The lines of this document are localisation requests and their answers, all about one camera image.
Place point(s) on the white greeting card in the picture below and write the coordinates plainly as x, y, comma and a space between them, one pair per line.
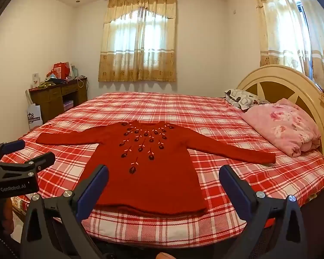
35, 80

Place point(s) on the person's left hand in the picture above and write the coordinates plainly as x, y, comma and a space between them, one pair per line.
7, 214

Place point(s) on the white paper shopping bag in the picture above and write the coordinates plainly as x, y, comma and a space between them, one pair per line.
34, 116

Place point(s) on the pile of clothes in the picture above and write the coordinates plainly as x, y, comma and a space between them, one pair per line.
52, 81

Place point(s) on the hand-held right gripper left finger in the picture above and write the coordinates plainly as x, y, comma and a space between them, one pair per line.
93, 191

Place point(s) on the person's left forearm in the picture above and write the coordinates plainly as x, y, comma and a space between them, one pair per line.
2, 245

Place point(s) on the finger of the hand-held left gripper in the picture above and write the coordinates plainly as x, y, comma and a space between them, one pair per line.
40, 160
13, 146

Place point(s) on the short beige window curtain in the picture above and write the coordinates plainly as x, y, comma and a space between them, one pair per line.
137, 59

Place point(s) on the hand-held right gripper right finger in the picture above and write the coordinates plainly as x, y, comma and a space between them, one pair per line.
236, 191

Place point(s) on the red gift box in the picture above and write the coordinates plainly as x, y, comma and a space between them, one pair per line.
60, 70

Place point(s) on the long beige window curtain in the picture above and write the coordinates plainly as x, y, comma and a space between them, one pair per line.
280, 32

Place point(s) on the pink pillow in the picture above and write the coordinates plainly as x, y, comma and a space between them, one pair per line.
283, 126

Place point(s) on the grey patterned pillow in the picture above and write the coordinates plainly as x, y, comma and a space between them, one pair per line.
243, 98

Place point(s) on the red embroidered knit sweater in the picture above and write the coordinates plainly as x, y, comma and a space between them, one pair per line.
156, 183

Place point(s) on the pale blue box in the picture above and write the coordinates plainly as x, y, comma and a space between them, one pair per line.
74, 70

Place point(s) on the bed with red plaid sheet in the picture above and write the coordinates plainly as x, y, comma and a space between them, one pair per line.
205, 113

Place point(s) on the brown wooden desk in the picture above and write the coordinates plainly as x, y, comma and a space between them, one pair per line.
51, 99

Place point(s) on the patterned red bag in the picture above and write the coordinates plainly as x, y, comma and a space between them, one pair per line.
19, 203

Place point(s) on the cream wooden headboard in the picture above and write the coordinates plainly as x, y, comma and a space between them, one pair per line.
291, 78

